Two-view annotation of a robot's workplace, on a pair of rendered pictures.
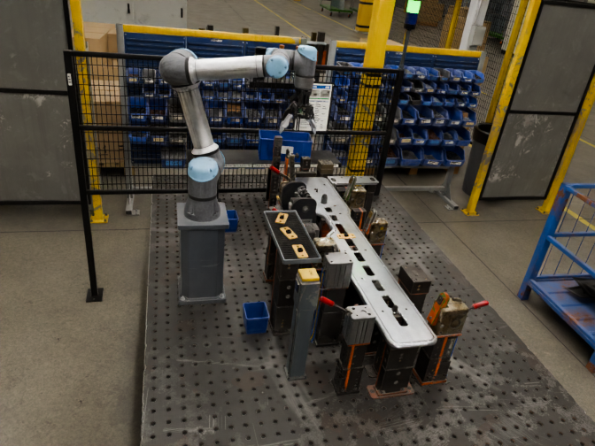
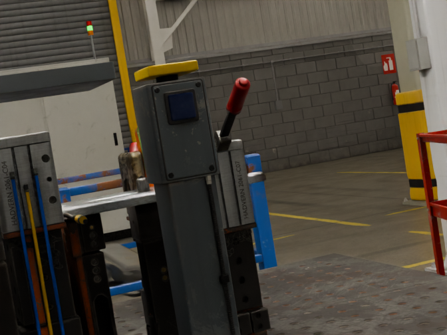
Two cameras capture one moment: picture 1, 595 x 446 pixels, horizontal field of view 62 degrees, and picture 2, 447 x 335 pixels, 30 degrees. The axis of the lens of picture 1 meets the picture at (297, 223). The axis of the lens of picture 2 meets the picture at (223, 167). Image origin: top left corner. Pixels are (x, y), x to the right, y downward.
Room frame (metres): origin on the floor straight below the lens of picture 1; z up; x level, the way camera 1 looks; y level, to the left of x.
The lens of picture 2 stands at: (1.38, 0.91, 1.08)
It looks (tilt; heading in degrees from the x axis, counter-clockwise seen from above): 3 degrees down; 267
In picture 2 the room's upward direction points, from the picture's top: 9 degrees counter-clockwise
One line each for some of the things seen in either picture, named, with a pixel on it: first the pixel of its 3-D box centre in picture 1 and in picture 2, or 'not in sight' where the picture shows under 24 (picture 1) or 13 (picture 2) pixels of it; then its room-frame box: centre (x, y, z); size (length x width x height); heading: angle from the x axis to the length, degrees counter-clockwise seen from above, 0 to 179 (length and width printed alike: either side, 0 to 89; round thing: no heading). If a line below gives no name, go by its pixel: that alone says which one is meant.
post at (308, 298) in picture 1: (301, 327); (198, 270); (1.38, -0.06, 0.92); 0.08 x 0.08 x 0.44; 18
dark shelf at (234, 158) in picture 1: (264, 158); not in sight; (2.75, 0.24, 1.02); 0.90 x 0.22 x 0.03; 108
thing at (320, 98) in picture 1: (312, 107); not in sight; (2.95, -0.01, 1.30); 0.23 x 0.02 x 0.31; 108
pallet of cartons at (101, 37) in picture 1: (112, 74); not in sight; (6.23, 2.55, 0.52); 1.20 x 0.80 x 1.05; 14
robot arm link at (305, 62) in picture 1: (305, 61); not in sight; (1.96, 0.04, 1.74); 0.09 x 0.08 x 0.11; 91
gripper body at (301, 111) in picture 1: (302, 103); not in sight; (1.95, 0.04, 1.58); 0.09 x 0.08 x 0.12; 18
